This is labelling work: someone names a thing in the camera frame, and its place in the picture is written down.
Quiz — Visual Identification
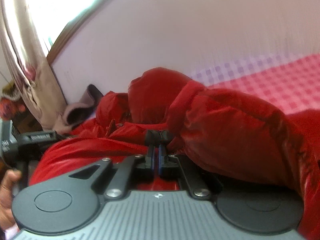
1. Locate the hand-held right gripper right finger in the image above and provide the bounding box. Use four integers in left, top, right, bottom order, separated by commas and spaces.
158, 143, 213, 198

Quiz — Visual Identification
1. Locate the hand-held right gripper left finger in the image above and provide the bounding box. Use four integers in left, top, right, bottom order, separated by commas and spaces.
68, 144, 158, 198

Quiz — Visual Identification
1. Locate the red puffer jacket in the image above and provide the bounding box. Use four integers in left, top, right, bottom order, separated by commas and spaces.
29, 67, 320, 240

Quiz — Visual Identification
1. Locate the person's left hand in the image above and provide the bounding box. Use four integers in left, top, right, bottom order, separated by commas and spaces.
0, 169, 23, 230

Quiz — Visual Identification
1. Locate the floral quilt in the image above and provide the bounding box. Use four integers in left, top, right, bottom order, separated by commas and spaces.
0, 80, 26, 121

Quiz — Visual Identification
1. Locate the brown garment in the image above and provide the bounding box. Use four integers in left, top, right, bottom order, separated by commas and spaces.
54, 84, 104, 136

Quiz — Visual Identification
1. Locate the beige floral curtain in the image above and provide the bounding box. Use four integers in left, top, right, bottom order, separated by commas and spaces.
0, 0, 68, 131

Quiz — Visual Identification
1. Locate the pink checked bed sheet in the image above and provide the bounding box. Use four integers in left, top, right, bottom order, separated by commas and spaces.
190, 52, 320, 117

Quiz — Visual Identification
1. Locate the brown wooden window frame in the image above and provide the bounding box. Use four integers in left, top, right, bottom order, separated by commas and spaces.
46, 0, 122, 66

